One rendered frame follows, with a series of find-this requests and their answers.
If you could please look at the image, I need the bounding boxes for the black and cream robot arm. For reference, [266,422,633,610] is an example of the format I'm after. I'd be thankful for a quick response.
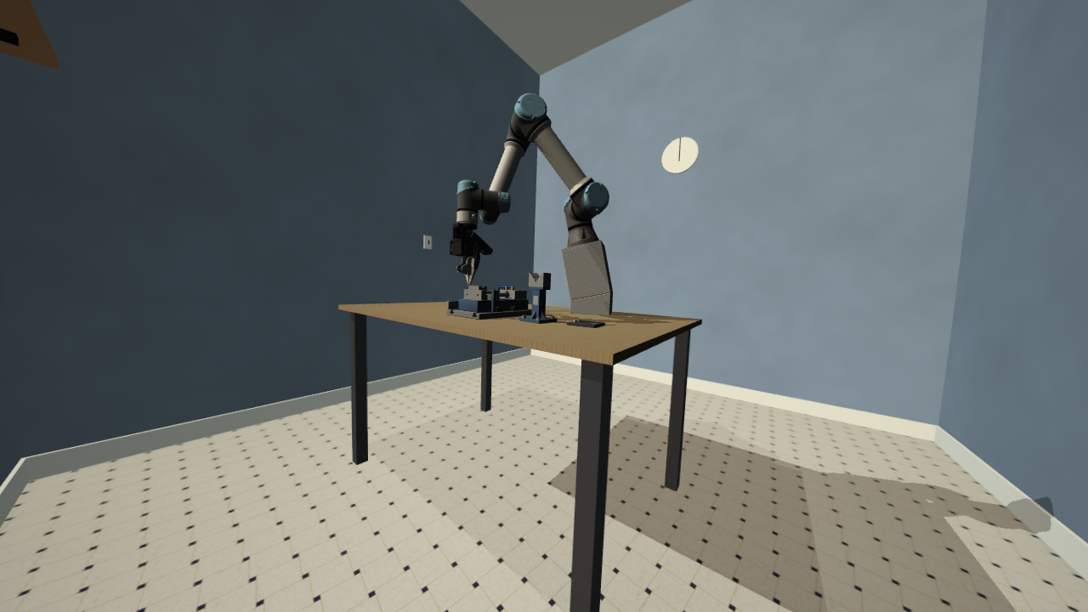
[457,93,609,247]

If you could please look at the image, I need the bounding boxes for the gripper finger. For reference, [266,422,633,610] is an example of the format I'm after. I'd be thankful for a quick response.
[456,256,470,284]
[462,249,480,285]

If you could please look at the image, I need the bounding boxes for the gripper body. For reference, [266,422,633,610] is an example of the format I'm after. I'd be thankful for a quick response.
[450,223,479,258]

